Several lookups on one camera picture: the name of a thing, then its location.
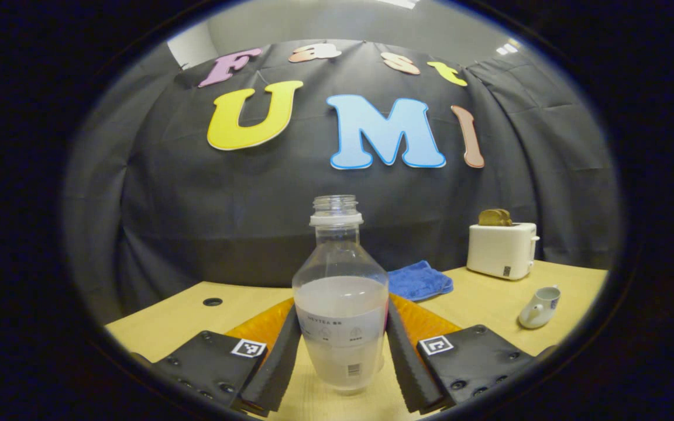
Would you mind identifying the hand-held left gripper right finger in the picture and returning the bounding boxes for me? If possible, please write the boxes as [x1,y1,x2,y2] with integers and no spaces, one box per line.
[384,294,540,415]

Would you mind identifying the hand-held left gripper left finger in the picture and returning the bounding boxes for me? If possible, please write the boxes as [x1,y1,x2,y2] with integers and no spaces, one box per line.
[131,298,303,417]

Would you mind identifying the clear plastic water bottle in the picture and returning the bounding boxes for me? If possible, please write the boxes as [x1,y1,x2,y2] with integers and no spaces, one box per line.
[291,194,390,393]

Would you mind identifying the blue towel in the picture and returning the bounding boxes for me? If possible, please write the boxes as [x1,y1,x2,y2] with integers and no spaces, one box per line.
[387,260,455,303]

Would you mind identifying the white toaster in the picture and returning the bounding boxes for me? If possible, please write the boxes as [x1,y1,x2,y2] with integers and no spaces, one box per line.
[466,221,541,281]

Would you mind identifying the black backdrop cloth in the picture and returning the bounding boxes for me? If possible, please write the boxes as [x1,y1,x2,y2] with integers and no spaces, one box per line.
[62,39,622,326]

